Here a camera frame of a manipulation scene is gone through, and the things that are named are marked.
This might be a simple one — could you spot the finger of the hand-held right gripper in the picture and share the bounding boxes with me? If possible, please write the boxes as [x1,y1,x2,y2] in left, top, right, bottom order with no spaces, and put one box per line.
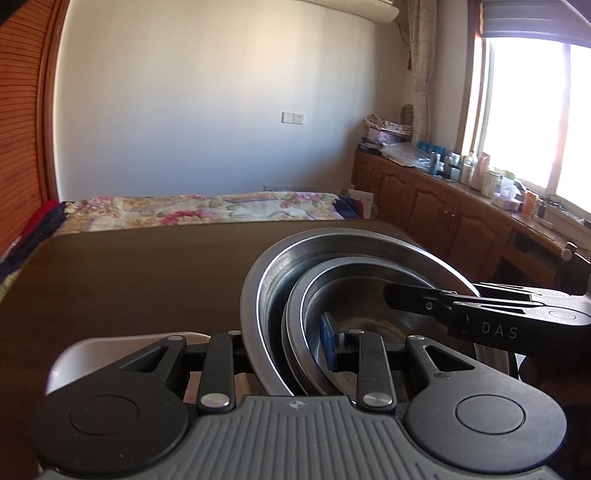
[475,283,551,304]
[383,283,482,325]

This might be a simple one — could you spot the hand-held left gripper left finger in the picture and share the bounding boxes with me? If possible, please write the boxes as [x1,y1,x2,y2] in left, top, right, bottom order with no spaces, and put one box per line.
[120,329,251,415]

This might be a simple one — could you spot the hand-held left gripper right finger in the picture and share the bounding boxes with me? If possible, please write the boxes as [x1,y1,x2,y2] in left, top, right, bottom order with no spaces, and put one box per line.
[321,312,477,413]

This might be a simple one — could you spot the medium stainless steel bowl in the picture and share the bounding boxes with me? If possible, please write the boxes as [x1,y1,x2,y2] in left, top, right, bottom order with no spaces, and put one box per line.
[280,256,479,398]

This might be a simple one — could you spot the small stainless steel bowl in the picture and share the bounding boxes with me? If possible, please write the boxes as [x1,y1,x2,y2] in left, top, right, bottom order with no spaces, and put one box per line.
[302,277,462,398]

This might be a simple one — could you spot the large stainless steel bowl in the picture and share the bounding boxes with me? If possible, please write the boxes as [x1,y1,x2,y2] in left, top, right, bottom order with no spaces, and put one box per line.
[240,228,523,398]

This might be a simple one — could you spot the white floral rectangular plate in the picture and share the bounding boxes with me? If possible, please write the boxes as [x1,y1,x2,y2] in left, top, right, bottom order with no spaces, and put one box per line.
[45,329,265,403]

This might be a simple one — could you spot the wooden cabinet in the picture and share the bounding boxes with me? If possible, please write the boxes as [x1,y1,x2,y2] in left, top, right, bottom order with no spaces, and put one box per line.
[350,149,591,288]

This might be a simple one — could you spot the white paper bag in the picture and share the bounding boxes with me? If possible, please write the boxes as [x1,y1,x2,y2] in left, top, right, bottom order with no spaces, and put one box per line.
[345,187,376,219]

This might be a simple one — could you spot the blue cloth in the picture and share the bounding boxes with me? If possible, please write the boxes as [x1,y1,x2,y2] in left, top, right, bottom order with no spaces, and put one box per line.
[334,195,366,221]

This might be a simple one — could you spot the row of bottles and jars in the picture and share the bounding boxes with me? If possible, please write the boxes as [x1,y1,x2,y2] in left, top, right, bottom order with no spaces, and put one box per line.
[414,140,556,219]

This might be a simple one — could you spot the clear plastic bag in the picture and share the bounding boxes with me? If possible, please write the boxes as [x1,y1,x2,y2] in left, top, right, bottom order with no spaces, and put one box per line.
[380,141,433,172]

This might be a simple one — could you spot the floral bedspread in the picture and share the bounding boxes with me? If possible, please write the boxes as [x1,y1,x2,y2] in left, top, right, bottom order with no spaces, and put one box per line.
[0,191,348,306]

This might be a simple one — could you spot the pile of boxes and bags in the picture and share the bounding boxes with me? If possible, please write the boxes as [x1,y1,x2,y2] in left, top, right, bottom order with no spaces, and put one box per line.
[359,113,415,156]

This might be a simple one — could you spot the window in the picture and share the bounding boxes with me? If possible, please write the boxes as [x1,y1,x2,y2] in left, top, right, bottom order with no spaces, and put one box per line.
[461,36,591,200]

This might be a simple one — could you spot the patterned beige curtain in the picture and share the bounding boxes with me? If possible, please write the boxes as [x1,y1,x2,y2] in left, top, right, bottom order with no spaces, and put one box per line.
[405,0,438,145]

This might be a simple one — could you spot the red and navy clothes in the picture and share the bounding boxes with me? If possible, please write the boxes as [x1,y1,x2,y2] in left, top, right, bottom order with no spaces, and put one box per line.
[0,199,71,278]

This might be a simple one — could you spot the grey roller blind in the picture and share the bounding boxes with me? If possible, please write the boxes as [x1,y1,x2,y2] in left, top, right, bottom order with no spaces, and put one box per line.
[477,0,591,48]

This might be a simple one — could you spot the wooden louvered wardrobe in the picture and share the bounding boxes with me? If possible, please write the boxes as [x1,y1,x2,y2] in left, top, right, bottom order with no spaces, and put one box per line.
[0,0,71,260]

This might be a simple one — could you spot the white wall air conditioner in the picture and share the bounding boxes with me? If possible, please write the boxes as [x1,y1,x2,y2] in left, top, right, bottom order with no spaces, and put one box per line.
[313,0,401,25]

